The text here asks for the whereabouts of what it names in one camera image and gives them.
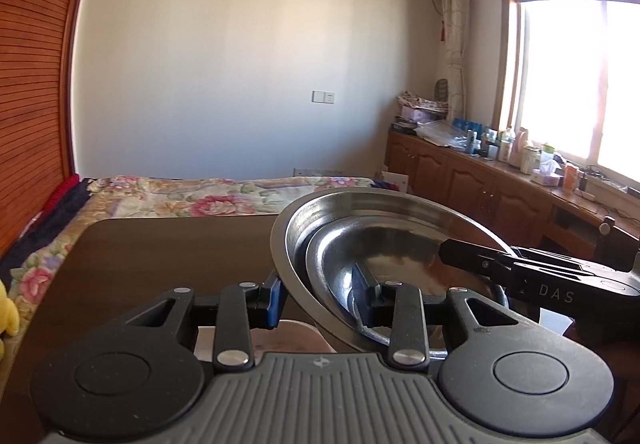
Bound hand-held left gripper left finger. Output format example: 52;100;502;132
122;273;287;372

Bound row of bottles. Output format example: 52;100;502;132
452;116;592;191

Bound floral bed blanket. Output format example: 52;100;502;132
9;173;382;307

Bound small stainless steel bowl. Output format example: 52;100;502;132
304;218;501;347

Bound wooden cabinet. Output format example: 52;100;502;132
384;129;640;266

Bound clear plastic bags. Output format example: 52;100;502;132
414;119;474;148

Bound patterned beige curtain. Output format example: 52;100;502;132
439;0;472;123

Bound white tissue box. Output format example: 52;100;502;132
531;159;564;187

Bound wooden framed window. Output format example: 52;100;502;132
492;0;640;186

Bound navy folded cloth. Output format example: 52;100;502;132
0;178;95;277

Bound stack of papers and boxes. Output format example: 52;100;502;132
392;91;452;136

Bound yellow plush toy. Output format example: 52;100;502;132
0;279;22;356

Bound white floral square plate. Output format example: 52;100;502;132
192;318;333;362

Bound large stainless steel bowl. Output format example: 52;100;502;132
269;189;512;361

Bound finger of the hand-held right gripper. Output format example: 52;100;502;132
512;247;592;271
438;237;522;284

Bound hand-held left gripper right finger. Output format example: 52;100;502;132
351;263;524;371

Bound white power strip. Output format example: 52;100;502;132
584;171;640;199

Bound white cardboard box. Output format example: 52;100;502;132
379;169;414;196

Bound red folded cloth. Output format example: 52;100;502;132
42;172;82;216

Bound wooden slatted wardrobe door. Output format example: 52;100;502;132
0;0;104;256

